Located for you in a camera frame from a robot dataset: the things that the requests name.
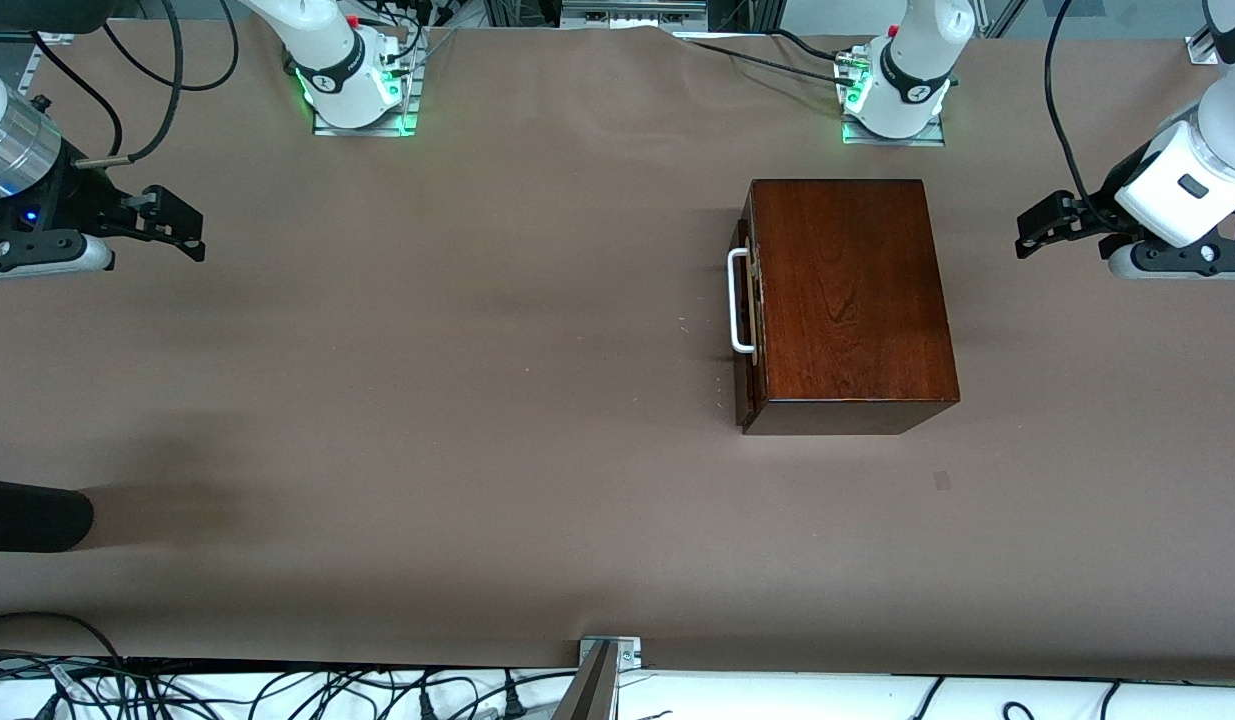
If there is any brown table cover sheet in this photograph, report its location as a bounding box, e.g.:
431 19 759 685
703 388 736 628
0 20 1235 683

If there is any black looped cable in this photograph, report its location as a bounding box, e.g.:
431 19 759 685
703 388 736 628
0 611 130 720

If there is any dark brown wooden cabinet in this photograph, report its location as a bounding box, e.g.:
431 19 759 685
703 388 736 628
742 178 961 437

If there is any wooden drawer with white handle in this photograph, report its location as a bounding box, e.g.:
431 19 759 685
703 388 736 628
727 193 768 434

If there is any aluminium frame with equipment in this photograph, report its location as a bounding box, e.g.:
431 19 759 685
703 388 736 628
417 0 808 35

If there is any black cylinder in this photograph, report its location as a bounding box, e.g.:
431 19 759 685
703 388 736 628
0 478 95 553

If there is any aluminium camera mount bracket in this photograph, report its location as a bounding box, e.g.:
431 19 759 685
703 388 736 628
552 636 644 720

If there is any black cable on table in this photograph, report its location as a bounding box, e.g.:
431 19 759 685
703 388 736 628
675 36 860 89
767 28 850 65

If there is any aluminium side rail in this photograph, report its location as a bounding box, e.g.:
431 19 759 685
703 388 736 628
0 30 78 98

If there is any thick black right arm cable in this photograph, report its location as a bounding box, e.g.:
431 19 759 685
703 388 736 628
75 0 187 169

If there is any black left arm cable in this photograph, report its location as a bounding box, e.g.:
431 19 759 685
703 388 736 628
1043 0 1120 233

